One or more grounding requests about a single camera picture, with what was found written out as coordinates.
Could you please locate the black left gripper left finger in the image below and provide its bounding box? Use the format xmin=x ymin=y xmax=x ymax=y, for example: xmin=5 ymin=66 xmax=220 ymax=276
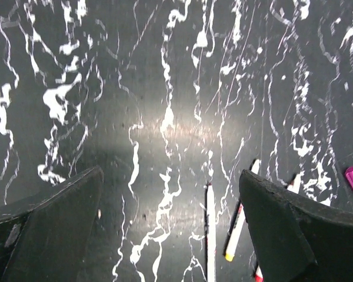
xmin=0 ymin=166 xmax=104 ymax=281

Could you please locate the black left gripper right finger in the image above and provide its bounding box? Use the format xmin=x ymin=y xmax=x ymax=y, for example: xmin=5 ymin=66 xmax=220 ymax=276
xmin=239 ymin=170 xmax=353 ymax=281

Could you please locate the white pen yellow end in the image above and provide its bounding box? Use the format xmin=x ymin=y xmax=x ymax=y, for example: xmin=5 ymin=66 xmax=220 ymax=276
xmin=224 ymin=159 xmax=261 ymax=262

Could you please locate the white pen purple end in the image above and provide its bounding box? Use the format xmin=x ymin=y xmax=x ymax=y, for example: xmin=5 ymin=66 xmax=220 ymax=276
xmin=206 ymin=183 xmax=217 ymax=282

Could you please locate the white pen red end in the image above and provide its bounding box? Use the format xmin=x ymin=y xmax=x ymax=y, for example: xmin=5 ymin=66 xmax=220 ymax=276
xmin=255 ymin=173 xmax=301 ymax=282

